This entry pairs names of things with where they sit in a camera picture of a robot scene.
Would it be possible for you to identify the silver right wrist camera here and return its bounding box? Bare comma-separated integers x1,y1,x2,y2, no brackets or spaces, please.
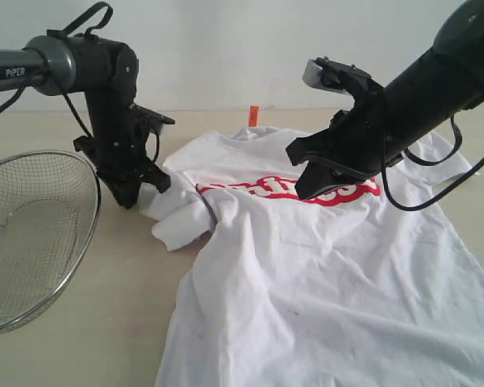
302,57,372,96

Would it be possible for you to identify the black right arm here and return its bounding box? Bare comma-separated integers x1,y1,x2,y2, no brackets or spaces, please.
286,1,484,200

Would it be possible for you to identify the silver wire mesh basket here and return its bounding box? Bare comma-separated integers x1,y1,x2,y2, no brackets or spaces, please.
0,150,102,334

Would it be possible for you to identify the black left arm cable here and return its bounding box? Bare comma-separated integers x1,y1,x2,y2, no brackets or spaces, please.
0,2,114,140

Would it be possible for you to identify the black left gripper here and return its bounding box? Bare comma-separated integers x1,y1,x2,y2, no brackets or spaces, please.
73,102,171,209

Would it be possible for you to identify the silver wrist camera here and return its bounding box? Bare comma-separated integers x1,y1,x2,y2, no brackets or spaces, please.
302,57,372,96
130,104,176,135

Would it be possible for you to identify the orange tag on table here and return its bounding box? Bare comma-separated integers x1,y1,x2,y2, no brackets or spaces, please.
248,105,259,127

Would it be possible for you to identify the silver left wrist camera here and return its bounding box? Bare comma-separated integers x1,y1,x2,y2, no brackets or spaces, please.
130,104,176,135

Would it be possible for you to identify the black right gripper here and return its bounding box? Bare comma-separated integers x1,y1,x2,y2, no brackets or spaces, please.
286,76,402,199

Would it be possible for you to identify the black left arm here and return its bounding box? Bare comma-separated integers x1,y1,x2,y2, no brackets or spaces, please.
0,34,175,209

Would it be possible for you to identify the white t-shirt red logo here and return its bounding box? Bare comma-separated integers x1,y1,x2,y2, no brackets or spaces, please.
138,127,484,386

